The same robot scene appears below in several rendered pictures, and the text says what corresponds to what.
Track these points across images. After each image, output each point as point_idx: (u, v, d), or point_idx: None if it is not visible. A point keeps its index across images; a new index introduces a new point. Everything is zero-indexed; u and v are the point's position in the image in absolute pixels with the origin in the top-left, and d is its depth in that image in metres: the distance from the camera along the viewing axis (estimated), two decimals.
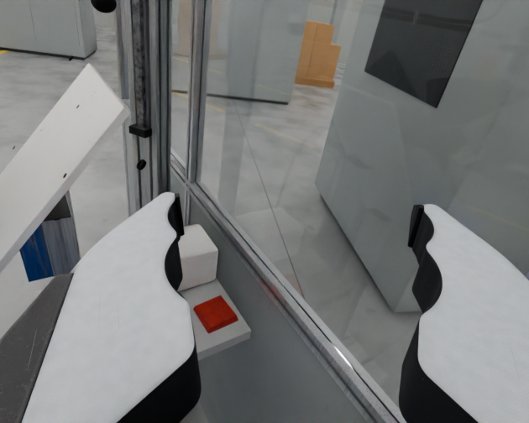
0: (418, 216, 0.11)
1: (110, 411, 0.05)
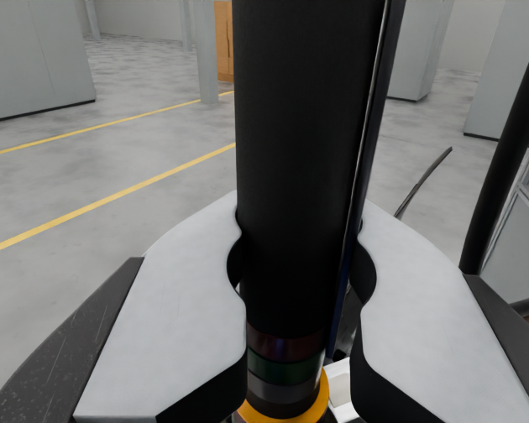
0: None
1: (160, 397, 0.05)
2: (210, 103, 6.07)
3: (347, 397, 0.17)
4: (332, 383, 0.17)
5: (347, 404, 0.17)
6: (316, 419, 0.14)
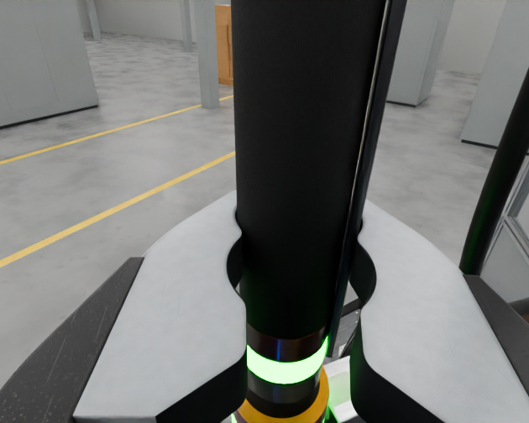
0: None
1: (160, 397, 0.05)
2: (211, 108, 6.13)
3: (347, 395, 0.17)
4: (332, 382, 0.17)
5: (347, 403, 0.17)
6: (316, 418, 0.14)
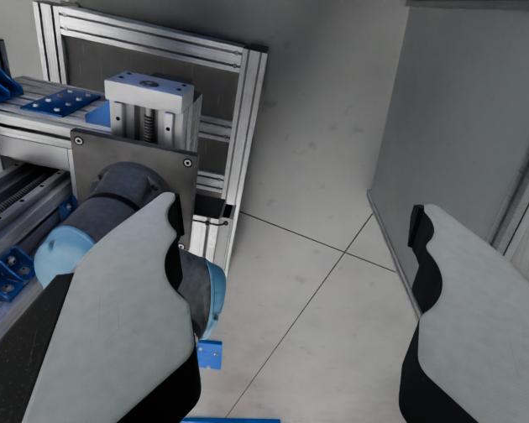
0: (418, 216, 0.11)
1: (110, 411, 0.05)
2: None
3: None
4: None
5: None
6: None
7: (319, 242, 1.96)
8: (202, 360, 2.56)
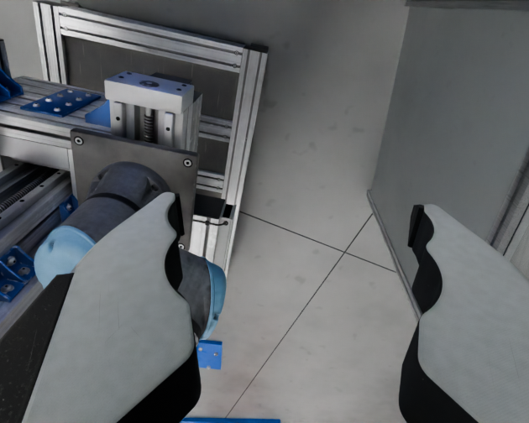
0: (418, 216, 0.11)
1: (110, 411, 0.05)
2: None
3: None
4: None
5: None
6: None
7: (319, 242, 1.96)
8: (202, 360, 2.56)
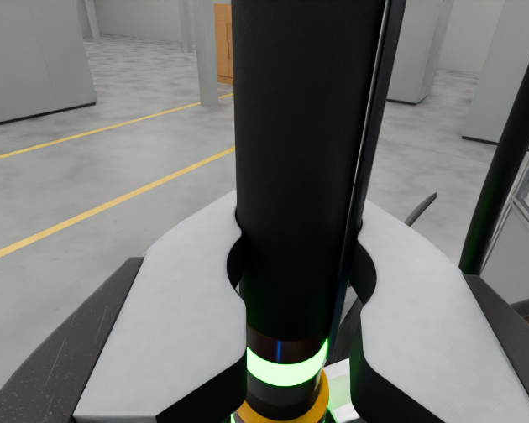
0: None
1: (160, 397, 0.05)
2: (210, 106, 6.09)
3: (347, 398, 0.17)
4: (332, 384, 0.17)
5: (347, 405, 0.17)
6: (316, 420, 0.14)
7: None
8: None
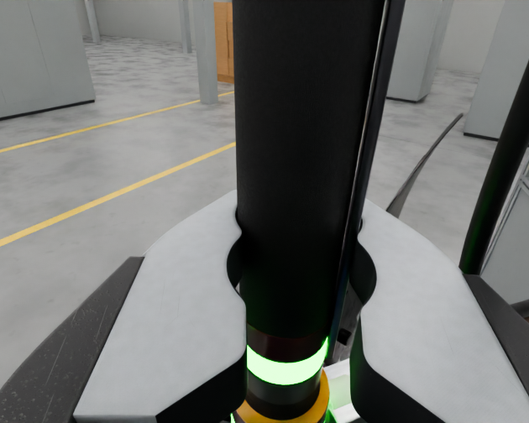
0: None
1: (160, 397, 0.05)
2: (209, 103, 6.06)
3: (347, 399, 0.17)
4: (332, 384, 0.17)
5: (347, 405, 0.17)
6: (316, 420, 0.13)
7: None
8: None
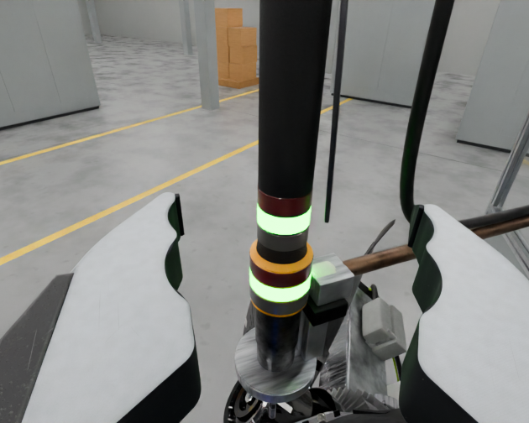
0: (418, 216, 0.11)
1: (110, 411, 0.05)
2: (211, 109, 6.22)
3: (327, 272, 0.25)
4: (316, 264, 0.26)
5: (327, 275, 0.25)
6: (304, 266, 0.22)
7: None
8: None
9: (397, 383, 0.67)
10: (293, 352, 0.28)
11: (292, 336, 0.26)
